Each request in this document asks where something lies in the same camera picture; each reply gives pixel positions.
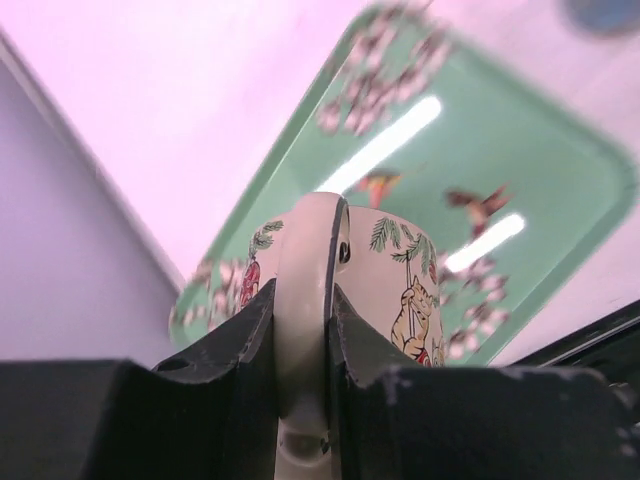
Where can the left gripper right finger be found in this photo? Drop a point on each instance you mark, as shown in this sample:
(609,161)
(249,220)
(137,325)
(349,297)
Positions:
(392,418)

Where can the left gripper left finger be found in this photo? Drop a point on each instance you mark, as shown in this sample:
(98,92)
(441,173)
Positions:
(207,412)

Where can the cream mug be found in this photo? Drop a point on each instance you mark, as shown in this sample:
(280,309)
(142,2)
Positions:
(386,267)

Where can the blue floral mug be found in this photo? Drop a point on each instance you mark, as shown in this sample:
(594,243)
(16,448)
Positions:
(603,17)

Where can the green floral tray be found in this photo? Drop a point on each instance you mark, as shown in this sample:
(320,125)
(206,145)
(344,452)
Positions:
(508,192)

